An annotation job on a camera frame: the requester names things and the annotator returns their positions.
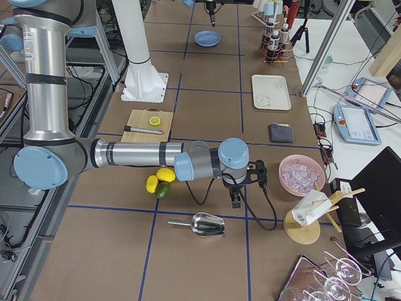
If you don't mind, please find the black camera tripod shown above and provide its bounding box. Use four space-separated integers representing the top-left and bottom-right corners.
290 0 311 53

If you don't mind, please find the pink bowl of ice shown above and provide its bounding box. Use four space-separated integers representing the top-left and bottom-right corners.
278 154 326 196

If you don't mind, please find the cream bear tray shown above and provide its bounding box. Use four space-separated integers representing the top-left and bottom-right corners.
251 75 291 111

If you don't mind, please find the steel ice scoop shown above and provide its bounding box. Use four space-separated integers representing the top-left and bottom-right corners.
168 213 226 237

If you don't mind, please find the grey folded cloth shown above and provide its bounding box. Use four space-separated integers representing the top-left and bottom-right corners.
268 123 294 143

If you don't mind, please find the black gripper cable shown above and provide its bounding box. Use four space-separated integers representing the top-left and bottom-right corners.
184 172 278 232

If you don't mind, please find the blue plate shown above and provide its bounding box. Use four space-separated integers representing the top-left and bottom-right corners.
194 31 221 48

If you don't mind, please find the wooden cup stand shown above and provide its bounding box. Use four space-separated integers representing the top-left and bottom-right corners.
283 188 365 245

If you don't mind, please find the steel muddler rod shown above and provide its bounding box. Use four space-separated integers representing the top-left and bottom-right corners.
123 125 164 135

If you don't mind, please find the lemon half slice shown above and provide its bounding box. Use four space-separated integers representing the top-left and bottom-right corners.
148 116 162 127

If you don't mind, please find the white paper carton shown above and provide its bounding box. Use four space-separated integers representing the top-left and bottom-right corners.
291 189 332 226

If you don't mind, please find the white wire cup rack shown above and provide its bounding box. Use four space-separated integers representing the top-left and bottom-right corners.
251 11 276 25

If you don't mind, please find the blue teach pendant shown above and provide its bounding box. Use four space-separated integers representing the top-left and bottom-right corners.
333 105 382 145

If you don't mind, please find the pale green cup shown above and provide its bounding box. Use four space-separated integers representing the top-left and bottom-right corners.
263 0 283 16

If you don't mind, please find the green lime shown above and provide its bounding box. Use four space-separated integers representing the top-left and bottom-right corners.
155 182 170 199

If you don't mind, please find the copper wire bottle rack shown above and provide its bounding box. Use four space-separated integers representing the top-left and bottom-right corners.
261 36 293 64

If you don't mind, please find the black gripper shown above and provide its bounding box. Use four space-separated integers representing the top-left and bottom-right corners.
204 0 217 27
222 159 268 209

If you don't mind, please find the wooden cutting board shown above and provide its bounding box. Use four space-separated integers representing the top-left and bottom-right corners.
121 110 174 142

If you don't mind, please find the wine glass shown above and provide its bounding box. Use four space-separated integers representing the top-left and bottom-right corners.
323 251 372 286
313 270 363 301

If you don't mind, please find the yellow lemon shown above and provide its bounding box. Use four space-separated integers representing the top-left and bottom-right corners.
155 167 176 182
145 175 159 194

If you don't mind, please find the black monitor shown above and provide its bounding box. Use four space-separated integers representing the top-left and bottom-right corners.
338 146 400 259

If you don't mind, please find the dark drink bottle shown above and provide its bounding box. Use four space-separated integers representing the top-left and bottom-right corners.
268 30 279 61
261 21 274 51
279 23 289 50

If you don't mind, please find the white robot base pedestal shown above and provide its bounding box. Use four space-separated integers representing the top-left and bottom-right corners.
112 0 169 103

